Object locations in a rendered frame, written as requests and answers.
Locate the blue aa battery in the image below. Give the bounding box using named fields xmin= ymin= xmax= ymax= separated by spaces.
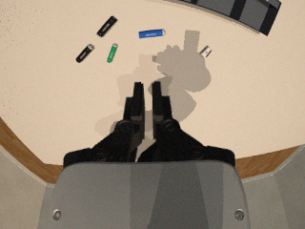
xmin=138 ymin=29 xmax=165 ymax=38

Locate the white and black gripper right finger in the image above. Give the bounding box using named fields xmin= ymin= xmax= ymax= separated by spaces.
xmin=152 ymin=81 xmax=235 ymax=167

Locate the green battery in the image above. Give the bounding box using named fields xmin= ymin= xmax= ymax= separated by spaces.
xmin=107 ymin=43 xmax=117 ymax=63

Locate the black aa battery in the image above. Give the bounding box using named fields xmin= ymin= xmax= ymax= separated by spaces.
xmin=96 ymin=16 xmax=117 ymax=38
xmin=75 ymin=44 xmax=93 ymax=63

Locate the dark grey rack of three bins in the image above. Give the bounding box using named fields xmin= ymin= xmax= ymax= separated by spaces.
xmin=177 ymin=0 xmax=282 ymax=36

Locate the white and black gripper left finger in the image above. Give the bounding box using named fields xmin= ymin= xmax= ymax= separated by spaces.
xmin=63 ymin=82 xmax=145 ymax=168

